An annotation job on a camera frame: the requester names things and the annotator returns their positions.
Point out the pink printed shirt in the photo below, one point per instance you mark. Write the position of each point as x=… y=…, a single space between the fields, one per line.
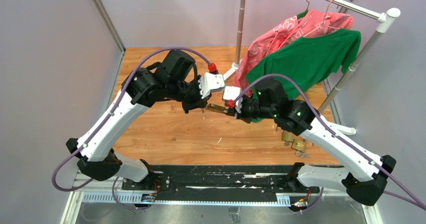
x=284 y=34

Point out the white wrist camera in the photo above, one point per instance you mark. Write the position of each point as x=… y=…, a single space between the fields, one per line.
x=209 y=83
x=230 y=95

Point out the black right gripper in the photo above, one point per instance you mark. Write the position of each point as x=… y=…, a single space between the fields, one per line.
x=240 y=116

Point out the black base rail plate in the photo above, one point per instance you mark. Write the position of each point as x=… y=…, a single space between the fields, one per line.
x=219 y=183

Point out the small brass padlock open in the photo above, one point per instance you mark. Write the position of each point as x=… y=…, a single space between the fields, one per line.
x=287 y=138

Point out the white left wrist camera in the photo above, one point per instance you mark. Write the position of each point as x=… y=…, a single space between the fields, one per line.
x=209 y=83

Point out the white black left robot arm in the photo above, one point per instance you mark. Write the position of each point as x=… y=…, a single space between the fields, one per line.
x=174 y=78

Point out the green t-shirt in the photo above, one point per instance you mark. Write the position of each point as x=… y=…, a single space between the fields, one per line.
x=308 y=61

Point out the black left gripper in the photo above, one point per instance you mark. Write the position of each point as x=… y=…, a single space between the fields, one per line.
x=198 y=102

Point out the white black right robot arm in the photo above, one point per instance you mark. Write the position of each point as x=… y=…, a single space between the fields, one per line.
x=363 y=174

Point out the large brass padlock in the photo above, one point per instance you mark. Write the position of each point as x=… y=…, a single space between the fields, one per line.
x=216 y=108

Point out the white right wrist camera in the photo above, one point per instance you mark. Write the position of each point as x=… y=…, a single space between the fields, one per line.
x=230 y=95

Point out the small brass padlock with key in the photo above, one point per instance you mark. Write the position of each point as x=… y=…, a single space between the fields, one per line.
x=300 y=147

